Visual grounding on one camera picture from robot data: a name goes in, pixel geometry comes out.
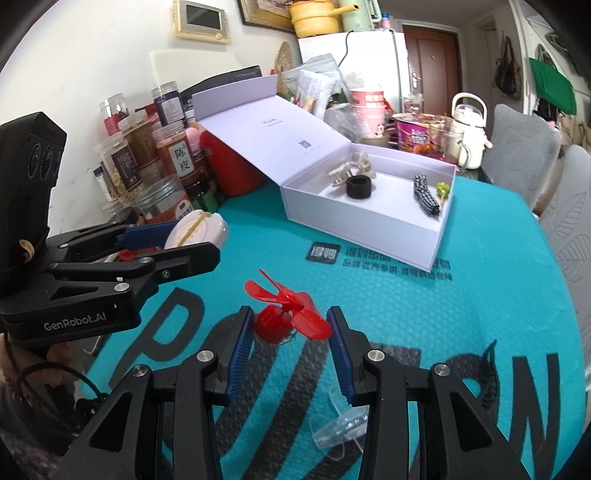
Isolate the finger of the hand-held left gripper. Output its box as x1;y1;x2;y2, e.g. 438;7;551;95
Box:
48;240;222;296
46;220;179;262

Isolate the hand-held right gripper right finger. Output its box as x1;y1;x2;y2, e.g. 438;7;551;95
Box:
325;305;532;480

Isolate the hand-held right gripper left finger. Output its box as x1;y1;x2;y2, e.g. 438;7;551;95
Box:
54;305;256;480

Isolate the white round compact case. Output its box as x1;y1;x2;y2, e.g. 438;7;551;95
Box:
164;210;229;250

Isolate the red fan hair clip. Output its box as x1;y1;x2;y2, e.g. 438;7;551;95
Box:
245;269;333;344

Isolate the white lidded gift box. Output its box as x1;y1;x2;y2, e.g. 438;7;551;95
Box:
191;75;458;274

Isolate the person's left hand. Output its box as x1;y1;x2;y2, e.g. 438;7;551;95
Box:
44;344;87;384

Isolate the large clear plastic jar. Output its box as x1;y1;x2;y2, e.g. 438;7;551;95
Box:
134;175;195;227

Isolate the bean filled jar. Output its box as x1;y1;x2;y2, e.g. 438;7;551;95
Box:
95;138;141;201

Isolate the green glass jar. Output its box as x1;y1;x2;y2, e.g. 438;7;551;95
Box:
185;178;227;213

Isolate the clear plastic hair clip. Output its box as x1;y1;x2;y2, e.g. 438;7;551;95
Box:
310;385;370;455

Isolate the orange peel jar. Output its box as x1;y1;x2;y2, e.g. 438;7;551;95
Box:
154;122;199;178

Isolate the brown spice jar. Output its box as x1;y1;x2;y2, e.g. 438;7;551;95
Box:
117;111;160;167

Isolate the red plastic container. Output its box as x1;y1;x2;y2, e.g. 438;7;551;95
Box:
201;130;266;197

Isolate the red spice jar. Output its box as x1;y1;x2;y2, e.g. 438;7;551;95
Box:
99;93;130;134

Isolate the teal bubble mailer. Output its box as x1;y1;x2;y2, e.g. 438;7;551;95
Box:
85;178;583;480

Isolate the purple spice jar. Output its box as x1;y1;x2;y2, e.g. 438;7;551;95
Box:
152;82;185;125

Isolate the white foam board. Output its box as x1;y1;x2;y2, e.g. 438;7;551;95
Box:
149;50;241;90

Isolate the black flat box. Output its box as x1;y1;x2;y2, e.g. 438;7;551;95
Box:
179;66;265;100

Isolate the beige hair claw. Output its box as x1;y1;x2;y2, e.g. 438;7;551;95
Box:
327;154;377;188

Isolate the grey transparent plastic bag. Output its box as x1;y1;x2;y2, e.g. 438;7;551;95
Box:
323;102;365;141

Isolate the rolled printed leaflet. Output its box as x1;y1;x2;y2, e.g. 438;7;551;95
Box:
295;69;335;116

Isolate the woven straw fan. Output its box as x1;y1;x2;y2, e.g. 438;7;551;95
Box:
276;41;301;84

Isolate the pink panda paper cup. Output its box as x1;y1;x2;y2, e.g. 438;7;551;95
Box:
353;104;387;139

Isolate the purple instant noodle bowl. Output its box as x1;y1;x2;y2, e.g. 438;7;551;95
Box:
392;113;437;155

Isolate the grey zip pouch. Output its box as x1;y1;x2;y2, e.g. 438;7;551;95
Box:
281;53;345;88

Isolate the glass mug with red drink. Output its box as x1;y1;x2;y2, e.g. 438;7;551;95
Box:
427;121;469;167

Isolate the grey leaf pattern chair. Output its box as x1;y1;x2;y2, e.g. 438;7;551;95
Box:
480;104;561;217
538;145;591;333

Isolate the yellow cooking pot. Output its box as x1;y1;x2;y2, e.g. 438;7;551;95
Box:
288;0;358;38

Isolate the white refrigerator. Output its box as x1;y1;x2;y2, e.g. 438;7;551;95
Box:
298;31;409;112

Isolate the green electric kettle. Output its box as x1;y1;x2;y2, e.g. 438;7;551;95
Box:
339;0;382;32

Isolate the brown entrance door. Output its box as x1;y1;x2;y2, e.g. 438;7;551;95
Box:
402;24;462;116

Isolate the dark hanging bag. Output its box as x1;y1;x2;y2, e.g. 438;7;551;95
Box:
495;36;522;97

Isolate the green tote bag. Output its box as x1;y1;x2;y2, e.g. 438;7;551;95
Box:
529;58;578;116

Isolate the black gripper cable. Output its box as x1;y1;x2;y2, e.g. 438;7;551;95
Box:
14;364;110;444

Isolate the beige wall intercom panel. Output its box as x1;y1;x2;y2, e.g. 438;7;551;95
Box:
173;0;232;44

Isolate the gold picture frame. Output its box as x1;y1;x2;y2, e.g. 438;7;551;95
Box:
236;0;296;33

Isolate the white handled thermos bottle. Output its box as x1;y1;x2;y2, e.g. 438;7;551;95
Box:
450;92;492;171

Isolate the black power cable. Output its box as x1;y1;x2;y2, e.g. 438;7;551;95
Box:
337;31;356;68

